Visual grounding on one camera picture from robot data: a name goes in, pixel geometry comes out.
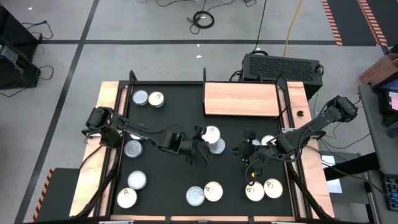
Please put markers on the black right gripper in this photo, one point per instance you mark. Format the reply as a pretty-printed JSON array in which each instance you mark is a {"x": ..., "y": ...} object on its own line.
[{"x": 253, "y": 152}]

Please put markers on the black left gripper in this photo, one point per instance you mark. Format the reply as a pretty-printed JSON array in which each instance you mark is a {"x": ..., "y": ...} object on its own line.
[{"x": 191, "y": 147}]

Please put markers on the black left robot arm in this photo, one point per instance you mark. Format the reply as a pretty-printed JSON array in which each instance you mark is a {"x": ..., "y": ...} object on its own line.
[{"x": 136, "y": 129}]

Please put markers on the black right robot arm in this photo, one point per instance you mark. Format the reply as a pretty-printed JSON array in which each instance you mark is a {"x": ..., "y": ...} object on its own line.
[{"x": 311, "y": 127}]

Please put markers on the wooden shelf board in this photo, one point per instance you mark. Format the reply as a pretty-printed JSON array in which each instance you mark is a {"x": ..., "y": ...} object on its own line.
[{"x": 241, "y": 99}]

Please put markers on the black perforated computer case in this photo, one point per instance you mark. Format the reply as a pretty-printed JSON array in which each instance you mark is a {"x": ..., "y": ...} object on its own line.
[{"x": 280, "y": 68}]

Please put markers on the white paper sheet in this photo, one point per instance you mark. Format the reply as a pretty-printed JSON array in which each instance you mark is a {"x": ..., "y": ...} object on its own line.
[{"x": 335, "y": 186}]

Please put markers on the black desk leg bar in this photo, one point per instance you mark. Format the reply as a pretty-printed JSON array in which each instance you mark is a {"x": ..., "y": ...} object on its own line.
[{"x": 351, "y": 166}]

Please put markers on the grey desk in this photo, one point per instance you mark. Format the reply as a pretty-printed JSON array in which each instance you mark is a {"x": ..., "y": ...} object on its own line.
[{"x": 377, "y": 140}]

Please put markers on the black floor mat hazard stripe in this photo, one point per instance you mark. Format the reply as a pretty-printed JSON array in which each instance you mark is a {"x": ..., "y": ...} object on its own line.
[
  {"x": 351, "y": 21},
  {"x": 59, "y": 196}
]

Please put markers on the black keyboard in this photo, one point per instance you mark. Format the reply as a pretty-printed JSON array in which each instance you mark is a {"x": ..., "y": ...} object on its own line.
[{"x": 392, "y": 189}]

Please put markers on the black monitor pink screen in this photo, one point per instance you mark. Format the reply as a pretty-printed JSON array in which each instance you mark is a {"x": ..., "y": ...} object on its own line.
[{"x": 391, "y": 101}]

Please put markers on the brown cardboard box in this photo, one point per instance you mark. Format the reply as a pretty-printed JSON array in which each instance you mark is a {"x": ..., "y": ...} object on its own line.
[{"x": 381, "y": 70}]

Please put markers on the black equipment case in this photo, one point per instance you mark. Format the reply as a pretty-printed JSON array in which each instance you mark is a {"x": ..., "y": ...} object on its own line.
[{"x": 15, "y": 67}]

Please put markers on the grey metal bracket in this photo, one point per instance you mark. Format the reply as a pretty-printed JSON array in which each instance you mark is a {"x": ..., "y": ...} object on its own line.
[
  {"x": 287, "y": 130},
  {"x": 203, "y": 222},
  {"x": 287, "y": 222},
  {"x": 116, "y": 222}
]

